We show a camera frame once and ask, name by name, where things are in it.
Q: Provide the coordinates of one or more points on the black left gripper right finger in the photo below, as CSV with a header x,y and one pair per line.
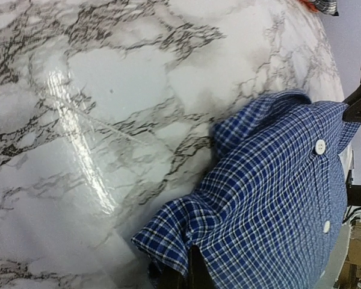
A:
x,y
198,275

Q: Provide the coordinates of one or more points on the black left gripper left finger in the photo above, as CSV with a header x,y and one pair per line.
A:
x,y
171,279

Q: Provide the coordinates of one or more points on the blue checked shirt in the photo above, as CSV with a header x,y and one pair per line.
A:
x,y
270,212

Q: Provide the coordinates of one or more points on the black white plaid garment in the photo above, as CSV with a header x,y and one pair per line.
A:
x,y
328,7

